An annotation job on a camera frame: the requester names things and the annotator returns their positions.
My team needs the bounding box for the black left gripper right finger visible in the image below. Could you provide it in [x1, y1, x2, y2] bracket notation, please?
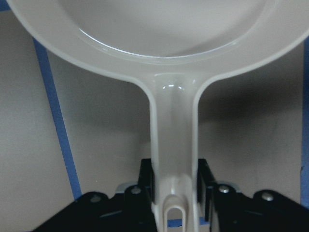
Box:
[197, 159, 215, 221]

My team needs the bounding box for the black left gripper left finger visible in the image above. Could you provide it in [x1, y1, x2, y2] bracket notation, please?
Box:
[138, 159, 155, 206]

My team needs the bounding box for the beige plastic dustpan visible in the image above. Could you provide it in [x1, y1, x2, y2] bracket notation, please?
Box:
[8, 0, 309, 232]

